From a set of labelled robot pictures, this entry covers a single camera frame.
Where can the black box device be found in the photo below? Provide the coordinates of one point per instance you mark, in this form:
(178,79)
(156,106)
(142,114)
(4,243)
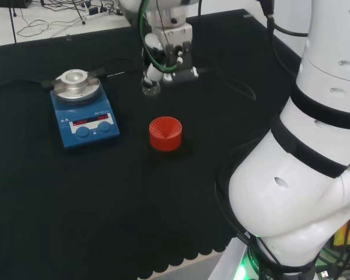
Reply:
(11,3)

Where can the blue-base heater with steel block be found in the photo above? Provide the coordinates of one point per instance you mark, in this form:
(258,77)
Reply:
(87,131)

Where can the black bench cloth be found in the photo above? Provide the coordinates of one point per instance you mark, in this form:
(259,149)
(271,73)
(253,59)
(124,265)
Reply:
(90,204)

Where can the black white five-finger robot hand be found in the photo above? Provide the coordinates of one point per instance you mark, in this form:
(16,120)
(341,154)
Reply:
(175,35)

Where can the white power strip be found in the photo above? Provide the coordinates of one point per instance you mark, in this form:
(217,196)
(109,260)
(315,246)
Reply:
(105,14)

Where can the yellow stop button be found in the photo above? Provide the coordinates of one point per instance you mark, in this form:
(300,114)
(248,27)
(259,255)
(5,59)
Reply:
(342,233)

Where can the clear glass round-bottom flask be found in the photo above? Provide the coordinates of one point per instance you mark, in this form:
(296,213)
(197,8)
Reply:
(151,92)

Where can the black tripod leg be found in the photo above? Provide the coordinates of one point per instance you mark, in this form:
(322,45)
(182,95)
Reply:
(13,20)

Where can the pale board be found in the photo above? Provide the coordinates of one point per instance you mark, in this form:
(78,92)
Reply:
(230,259)

